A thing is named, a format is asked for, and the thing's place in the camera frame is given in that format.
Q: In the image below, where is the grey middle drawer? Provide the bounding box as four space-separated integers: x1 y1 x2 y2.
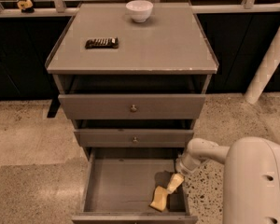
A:
74 129 194 147

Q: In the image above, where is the white ceramic bowl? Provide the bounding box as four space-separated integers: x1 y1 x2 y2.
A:
126 0 154 23

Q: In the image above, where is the yellow sponge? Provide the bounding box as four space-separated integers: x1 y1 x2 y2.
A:
149 186 168 212

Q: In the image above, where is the grey open bottom drawer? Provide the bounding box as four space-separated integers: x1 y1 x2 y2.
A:
72 147 198 224

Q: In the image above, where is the grey drawer cabinet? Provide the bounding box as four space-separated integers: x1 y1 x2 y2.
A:
44 1 219 224

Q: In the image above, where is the grey top drawer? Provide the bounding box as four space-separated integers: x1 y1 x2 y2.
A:
59 94 205 119

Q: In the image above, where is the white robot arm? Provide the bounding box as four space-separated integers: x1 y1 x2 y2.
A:
183 12 280 224

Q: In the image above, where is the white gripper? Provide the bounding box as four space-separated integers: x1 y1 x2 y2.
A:
166 154 204 194

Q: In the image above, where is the small yellow figurine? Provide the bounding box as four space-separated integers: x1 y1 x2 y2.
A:
17 0 35 13

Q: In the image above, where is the black chocolate bar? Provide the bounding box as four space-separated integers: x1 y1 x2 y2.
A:
85 37 119 49

